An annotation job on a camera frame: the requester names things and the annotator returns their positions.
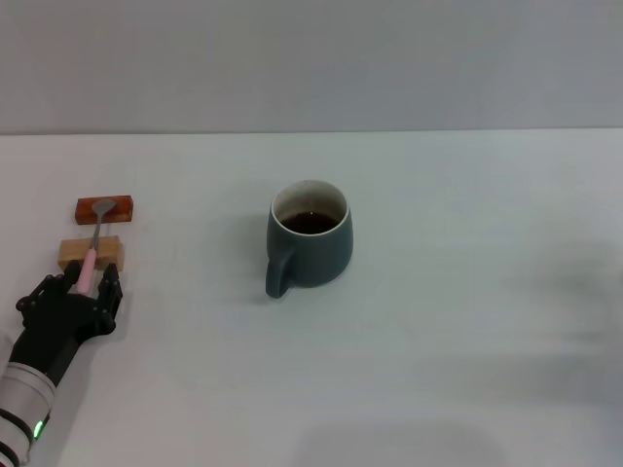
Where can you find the light wooden bridge block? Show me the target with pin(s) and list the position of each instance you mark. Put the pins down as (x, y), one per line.
(109, 248)

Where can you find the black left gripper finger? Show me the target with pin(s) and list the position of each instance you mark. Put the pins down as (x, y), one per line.
(110, 292)
(53, 286)

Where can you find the reddish brown wooden block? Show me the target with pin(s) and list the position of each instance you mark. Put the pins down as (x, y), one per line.
(121, 209)

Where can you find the grey ceramic mug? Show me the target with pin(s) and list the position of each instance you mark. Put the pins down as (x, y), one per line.
(316, 258)

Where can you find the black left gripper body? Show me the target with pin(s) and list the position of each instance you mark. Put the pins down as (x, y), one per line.
(53, 331)

